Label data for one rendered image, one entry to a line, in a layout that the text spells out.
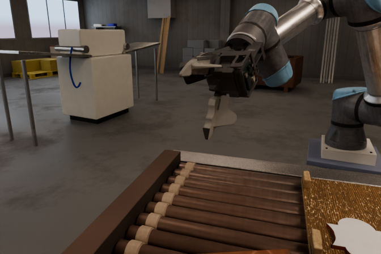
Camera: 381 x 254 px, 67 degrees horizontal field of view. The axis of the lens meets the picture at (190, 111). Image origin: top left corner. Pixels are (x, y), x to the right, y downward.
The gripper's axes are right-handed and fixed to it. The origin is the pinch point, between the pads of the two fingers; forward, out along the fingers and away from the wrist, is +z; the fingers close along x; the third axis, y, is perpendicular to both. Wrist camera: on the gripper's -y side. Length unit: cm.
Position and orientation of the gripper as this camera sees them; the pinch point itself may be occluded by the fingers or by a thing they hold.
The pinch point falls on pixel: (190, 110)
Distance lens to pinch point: 51.1
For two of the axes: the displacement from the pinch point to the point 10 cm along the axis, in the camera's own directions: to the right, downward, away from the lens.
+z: -4.6, 6.7, -5.9
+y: 8.3, 0.9, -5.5
